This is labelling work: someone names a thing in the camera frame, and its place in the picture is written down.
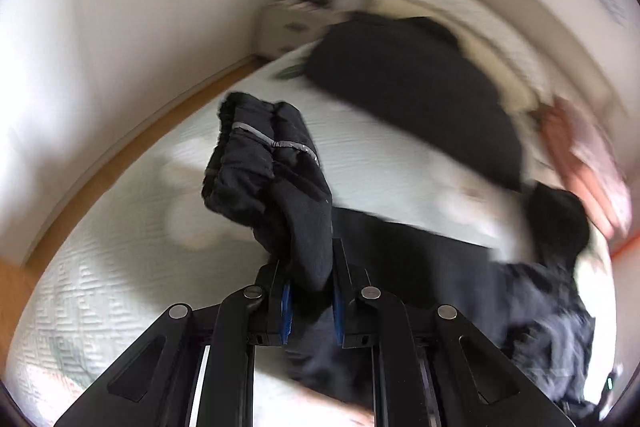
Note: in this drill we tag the folded pink quilt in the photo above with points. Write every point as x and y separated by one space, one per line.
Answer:
585 167

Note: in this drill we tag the white nightstand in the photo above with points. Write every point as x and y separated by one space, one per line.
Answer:
285 27

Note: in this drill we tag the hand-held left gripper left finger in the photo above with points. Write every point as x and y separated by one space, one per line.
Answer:
286 313

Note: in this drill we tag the black pants with white print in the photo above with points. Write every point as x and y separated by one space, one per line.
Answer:
280 207

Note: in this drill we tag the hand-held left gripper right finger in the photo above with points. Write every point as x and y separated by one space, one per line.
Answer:
337 318

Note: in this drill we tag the bed with floral bedspread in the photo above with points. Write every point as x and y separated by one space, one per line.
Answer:
125 257

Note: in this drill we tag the folded black garment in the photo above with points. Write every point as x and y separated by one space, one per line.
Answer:
410 87

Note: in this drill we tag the beige padded headboard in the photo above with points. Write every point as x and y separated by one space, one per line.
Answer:
550 7

